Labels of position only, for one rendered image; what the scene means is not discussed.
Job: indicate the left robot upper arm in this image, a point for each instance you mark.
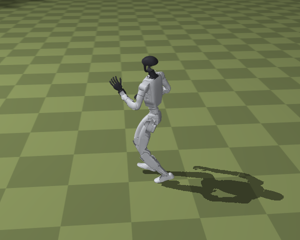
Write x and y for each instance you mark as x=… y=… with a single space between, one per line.
x=142 y=90

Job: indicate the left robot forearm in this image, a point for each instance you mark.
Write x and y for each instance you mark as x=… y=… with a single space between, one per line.
x=130 y=103

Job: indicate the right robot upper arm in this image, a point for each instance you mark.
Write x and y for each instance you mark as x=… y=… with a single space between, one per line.
x=166 y=86

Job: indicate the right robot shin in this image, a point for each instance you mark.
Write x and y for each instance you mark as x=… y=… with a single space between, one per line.
x=137 y=146

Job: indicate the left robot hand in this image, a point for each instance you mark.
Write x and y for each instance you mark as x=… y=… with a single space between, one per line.
x=117 y=85

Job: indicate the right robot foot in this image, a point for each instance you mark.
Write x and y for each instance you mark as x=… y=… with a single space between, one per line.
x=145 y=166

